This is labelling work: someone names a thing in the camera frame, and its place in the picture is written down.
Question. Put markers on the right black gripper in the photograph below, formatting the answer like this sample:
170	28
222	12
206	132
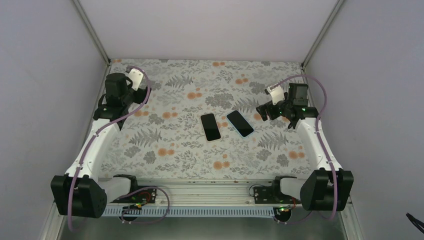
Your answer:
263	112

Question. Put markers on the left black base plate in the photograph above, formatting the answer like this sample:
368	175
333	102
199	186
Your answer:
143	197

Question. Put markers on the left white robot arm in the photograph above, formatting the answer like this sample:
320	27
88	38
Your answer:
78	192

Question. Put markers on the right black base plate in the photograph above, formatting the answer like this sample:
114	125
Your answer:
271	195

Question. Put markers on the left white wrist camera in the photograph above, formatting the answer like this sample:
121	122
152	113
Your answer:
136	76

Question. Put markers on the slotted grey cable duct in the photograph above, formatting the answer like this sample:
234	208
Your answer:
198	211

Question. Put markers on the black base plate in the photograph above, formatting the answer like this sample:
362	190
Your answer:
271	195
143	197

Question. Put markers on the light blue phone case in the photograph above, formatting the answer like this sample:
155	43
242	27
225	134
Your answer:
249	136

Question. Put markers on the aluminium mounting rail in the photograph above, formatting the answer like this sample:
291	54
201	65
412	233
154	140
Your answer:
207	192

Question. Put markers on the right aluminium corner post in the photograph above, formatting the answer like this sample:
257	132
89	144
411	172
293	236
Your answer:
327	24

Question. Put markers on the aluminium corner post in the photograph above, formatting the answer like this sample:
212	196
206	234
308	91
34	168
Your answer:
327	24
91	31

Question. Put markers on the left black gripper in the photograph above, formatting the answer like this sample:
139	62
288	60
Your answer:
141	96

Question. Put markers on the left aluminium corner post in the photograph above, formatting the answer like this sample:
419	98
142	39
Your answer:
91	31

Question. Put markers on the phone in beige case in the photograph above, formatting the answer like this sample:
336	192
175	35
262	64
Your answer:
210	127

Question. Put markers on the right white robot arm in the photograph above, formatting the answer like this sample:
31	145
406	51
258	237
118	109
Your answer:
328	186

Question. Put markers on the floral patterned table mat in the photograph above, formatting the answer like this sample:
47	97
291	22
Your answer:
165	140

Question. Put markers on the black object at edge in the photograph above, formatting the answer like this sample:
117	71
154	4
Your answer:
416	222

